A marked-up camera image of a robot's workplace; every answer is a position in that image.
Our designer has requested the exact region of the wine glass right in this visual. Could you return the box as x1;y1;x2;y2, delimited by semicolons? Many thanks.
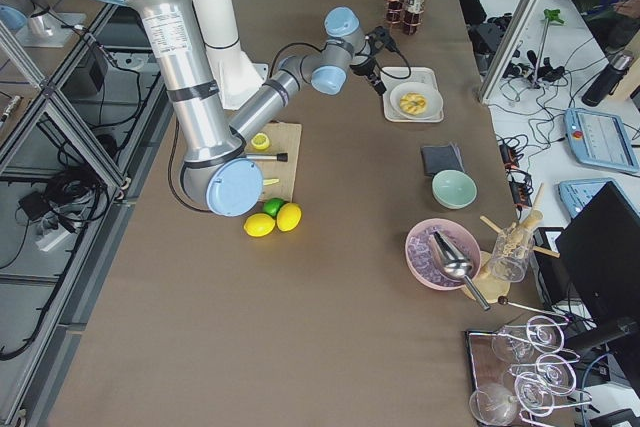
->
514;372;555;417

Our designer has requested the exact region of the glass jar with sticks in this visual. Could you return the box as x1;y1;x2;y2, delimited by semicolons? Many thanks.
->
488;210;543;283

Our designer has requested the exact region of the white round plate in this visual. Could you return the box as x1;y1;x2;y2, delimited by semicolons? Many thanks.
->
390;82;444;121

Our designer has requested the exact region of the glazed donut bread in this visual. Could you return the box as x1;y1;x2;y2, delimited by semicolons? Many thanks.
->
399;92;428;116

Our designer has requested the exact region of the yellow lemon lower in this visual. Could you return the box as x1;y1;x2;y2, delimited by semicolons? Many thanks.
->
276;202;302;232

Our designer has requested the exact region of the tea bottle of rack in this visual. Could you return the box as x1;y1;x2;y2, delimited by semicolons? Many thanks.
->
402;0;422;35
385;0;404;27

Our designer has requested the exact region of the blue teach pendant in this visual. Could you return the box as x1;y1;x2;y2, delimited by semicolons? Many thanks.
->
557;177;631;219
564;108;639;173

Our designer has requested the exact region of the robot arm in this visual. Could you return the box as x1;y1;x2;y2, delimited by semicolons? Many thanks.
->
99;0;373;217

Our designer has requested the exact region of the yellow lemon upper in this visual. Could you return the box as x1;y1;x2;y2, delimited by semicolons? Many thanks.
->
243;213;276;238

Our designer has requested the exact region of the green lime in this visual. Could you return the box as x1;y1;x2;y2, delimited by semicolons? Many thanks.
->
262;197;286;217

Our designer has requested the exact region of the aluminium frame post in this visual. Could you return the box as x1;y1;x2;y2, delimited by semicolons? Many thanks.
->
477;0;540;104

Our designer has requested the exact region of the pink bowl with ice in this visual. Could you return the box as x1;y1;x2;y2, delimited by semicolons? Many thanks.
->
405;218;481;291

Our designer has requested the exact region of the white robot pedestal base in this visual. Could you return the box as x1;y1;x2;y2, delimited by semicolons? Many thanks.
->
193;0;263;110

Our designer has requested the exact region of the wine glass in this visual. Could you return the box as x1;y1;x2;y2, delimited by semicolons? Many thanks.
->
514;372;555;417
468;383;520;426
491;315;564;364
507;354;577;396

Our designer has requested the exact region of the white serving tray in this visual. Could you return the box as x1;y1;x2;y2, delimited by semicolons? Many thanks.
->
381;67;444;123

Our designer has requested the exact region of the grey folded cloth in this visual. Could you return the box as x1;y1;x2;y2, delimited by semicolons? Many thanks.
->
420;143;465;177

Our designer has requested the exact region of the white power strip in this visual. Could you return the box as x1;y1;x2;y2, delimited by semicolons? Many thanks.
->
35;227;71;252

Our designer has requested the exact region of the tea bottle right of rack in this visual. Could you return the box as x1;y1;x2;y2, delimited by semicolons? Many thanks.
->
402;0;422;35

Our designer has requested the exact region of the black mirror tray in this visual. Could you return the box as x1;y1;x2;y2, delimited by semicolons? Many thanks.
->
463;329;527;393

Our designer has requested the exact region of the black monitor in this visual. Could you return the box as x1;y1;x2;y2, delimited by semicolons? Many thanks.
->
557;182;639;352

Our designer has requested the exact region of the black water bottle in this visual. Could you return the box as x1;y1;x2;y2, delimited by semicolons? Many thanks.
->
581;50;635;107

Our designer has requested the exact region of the copper wire bottle rack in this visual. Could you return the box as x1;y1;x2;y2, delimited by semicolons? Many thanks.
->
385;0;425;36

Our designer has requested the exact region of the tea bottle middle of rack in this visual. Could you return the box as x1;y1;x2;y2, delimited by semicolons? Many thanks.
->
385;0;404;27

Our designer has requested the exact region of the yellow lemon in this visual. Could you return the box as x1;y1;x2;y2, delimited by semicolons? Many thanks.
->
243;213;276;238
276;202;302;232

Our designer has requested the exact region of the wine glass middle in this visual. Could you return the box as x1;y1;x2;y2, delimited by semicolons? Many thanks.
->
507;354;577;396

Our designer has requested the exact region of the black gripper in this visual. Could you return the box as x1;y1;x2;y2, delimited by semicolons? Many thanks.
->
350;57;387;95

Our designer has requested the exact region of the wine glass back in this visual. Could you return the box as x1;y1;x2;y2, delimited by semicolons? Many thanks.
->
491;315;564;364

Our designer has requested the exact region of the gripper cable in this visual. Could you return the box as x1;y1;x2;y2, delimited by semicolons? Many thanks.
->
272;25;414;81

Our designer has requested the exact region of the mint green bowl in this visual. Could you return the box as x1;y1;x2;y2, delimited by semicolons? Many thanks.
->
432;170;478;210

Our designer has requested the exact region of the wooden cutting board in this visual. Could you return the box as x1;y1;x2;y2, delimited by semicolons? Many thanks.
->
245;122;302;201

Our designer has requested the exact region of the half lemon slice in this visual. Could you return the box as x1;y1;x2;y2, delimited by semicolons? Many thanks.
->
250;132;271;151

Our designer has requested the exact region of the wine glass front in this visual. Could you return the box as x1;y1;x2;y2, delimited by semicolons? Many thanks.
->
468;383;520;426

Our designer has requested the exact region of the steel muddler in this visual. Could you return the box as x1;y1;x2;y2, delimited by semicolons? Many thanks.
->
245;152;289;162

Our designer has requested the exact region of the steel ice scoop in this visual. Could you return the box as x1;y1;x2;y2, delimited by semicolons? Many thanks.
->
432;231;490;311

